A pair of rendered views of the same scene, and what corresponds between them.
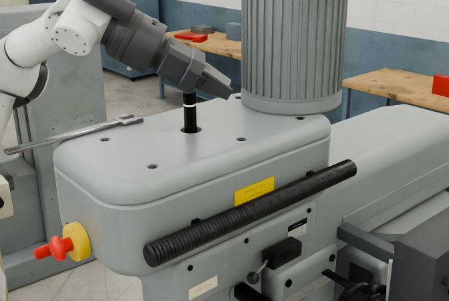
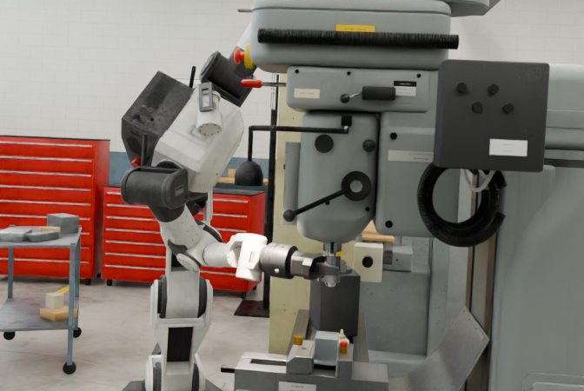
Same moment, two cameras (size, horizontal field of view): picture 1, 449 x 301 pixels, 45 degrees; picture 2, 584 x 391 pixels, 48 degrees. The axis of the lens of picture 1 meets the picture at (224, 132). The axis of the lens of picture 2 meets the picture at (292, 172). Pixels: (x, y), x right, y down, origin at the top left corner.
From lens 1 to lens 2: 1.27 m
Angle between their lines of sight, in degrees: 47
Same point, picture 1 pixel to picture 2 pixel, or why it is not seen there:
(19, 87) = not seen: hidden behind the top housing
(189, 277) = (295, 78)
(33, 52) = not seen: outside the picture
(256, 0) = not seen: outside the picture
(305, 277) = (414, 142)
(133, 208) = (261, 9)
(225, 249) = (328, 72)
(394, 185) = (553, 104)
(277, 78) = not seen: outside the picture
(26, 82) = not seen: hidden behind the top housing
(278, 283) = (384, 133)
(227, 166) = (331, 3)
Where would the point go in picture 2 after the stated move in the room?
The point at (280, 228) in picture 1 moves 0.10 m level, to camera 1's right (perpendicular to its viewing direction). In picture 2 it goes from (385, 78) to (421, 77)
